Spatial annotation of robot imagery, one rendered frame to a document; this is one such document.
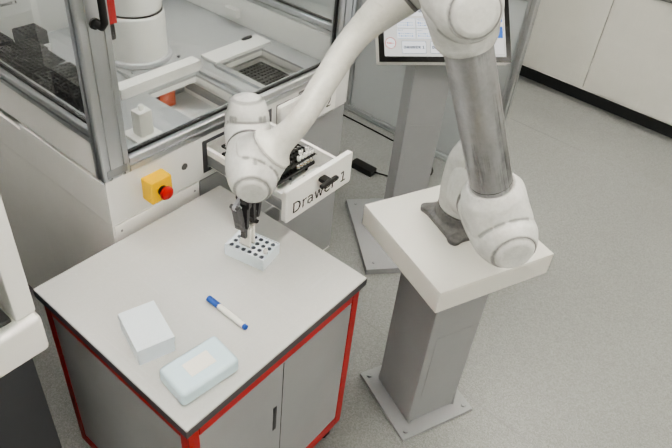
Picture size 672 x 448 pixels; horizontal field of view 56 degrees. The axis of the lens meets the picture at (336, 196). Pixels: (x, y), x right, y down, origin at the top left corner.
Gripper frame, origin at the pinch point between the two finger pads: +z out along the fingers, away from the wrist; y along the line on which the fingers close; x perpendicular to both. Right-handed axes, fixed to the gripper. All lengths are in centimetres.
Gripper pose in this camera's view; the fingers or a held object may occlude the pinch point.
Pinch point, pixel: (247, 233)
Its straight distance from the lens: 170.1
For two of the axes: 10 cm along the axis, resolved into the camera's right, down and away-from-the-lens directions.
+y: 4.6, -5.1, 7.3
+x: -8.9, -3.4, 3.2
